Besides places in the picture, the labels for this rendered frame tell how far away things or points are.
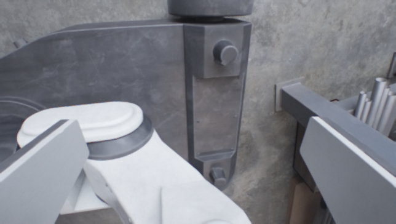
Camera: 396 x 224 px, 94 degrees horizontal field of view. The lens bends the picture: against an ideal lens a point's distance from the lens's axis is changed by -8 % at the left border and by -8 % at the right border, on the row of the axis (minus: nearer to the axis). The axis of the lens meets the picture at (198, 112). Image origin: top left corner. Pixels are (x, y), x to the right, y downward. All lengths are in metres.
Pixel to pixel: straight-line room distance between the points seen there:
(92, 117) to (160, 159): 0.14
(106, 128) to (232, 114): 0.31
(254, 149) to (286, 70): 0.36
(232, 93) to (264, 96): 0.31
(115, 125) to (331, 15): 0.76
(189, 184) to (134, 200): 0.07
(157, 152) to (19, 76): 0.34
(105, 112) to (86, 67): 0.13
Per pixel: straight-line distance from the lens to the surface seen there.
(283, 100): 0.81
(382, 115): 0.84
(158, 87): 0.48
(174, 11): 0.47
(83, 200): 0.49
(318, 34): 0.83
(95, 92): 0.50
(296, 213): 1.46
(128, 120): 0.36
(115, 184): 0.31
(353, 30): 0.94
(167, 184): 0.29
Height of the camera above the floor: 0.61
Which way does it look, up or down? 58 degrees down
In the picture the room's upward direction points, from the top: 157 degrees clockwise
